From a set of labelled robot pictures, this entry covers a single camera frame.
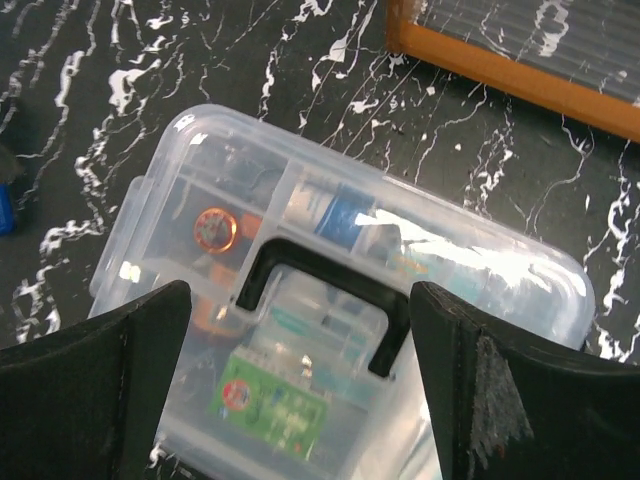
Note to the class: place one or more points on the small red balm tin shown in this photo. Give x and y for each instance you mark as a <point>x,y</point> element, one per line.
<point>215,230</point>

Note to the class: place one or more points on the clear kit box lid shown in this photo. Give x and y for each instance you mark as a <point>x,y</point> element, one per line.
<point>298,362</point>

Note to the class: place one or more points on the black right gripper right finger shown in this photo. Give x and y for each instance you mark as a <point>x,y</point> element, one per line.
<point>508,404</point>

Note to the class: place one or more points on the green wind oil box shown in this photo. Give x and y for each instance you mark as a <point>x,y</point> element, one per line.
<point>269,404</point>

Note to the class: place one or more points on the amber bottle orange cap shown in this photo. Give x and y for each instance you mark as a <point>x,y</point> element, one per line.
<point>212,313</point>

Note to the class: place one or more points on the orange wooden shelf rack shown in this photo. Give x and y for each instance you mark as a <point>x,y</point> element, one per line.
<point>525,82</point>

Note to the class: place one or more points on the blue stapler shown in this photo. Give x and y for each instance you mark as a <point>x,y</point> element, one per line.
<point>8,219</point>

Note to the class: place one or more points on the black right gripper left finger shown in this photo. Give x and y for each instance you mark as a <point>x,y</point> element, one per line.
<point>85,402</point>

